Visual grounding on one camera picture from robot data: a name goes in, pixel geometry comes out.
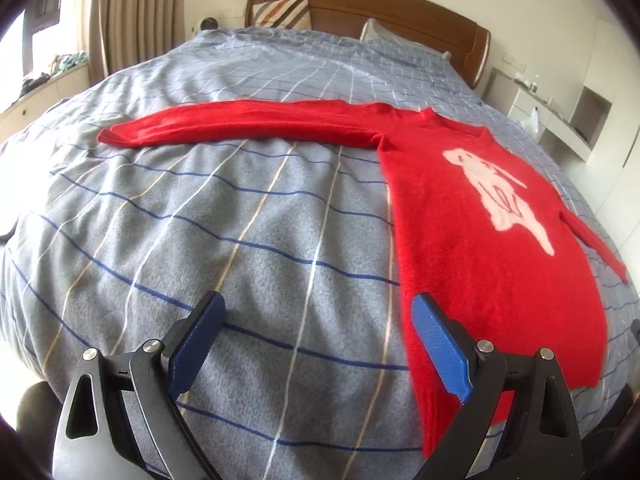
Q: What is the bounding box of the grey pillow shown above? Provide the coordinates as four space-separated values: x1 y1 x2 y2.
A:
360 18 453 58

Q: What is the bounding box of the beige curtain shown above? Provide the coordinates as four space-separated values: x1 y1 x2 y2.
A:
65 0 188 83

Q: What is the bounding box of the white shelf unit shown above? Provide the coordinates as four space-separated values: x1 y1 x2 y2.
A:
482 67 613 161

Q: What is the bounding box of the dark clothes pile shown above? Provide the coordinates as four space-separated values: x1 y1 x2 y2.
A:
20 72 51 96

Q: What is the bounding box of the white drawer cabinet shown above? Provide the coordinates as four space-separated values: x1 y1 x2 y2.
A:
0 62 93 136

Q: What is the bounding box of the wooden headboard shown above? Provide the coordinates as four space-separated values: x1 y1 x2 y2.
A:
245 0 492 91

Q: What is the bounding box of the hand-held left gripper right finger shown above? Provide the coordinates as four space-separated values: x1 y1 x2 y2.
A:
410 292 586 480

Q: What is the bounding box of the striped pillow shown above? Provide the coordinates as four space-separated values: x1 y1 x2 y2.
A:
251 0 313 31

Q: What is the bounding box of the window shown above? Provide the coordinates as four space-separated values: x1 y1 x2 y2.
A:
0 10 41 111

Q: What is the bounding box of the red sweater with white print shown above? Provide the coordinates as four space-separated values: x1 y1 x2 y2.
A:
97 99 630 458

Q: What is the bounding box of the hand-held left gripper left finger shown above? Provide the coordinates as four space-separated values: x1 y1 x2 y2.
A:
52 290 226 480

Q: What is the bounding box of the grey plaid bed blanket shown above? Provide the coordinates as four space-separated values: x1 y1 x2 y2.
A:
0 25 640 480

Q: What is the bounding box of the pile of colourful clothes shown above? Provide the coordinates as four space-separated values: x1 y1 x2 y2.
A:
47 51 90 73

